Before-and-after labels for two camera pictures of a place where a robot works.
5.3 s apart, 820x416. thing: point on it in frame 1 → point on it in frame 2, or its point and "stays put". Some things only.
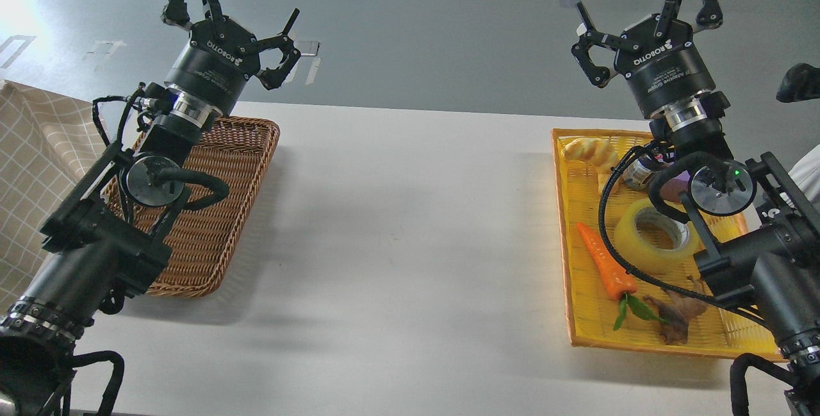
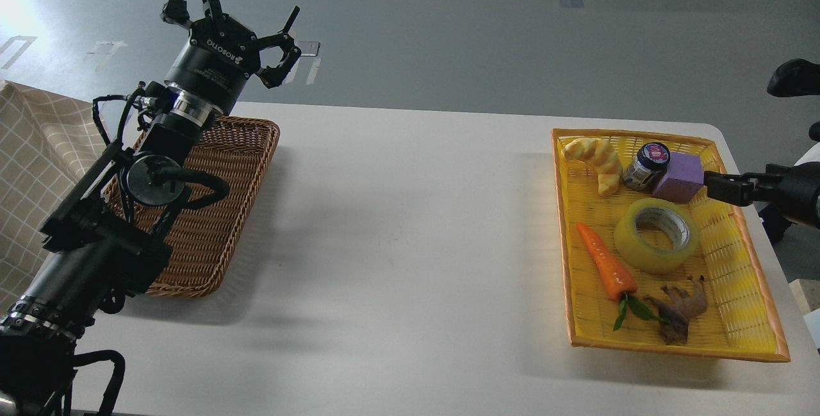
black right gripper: (667, 69) → (794, 190)
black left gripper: (213, 68) stays put
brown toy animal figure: (678, 311) stays put
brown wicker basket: (238, 150) stays put
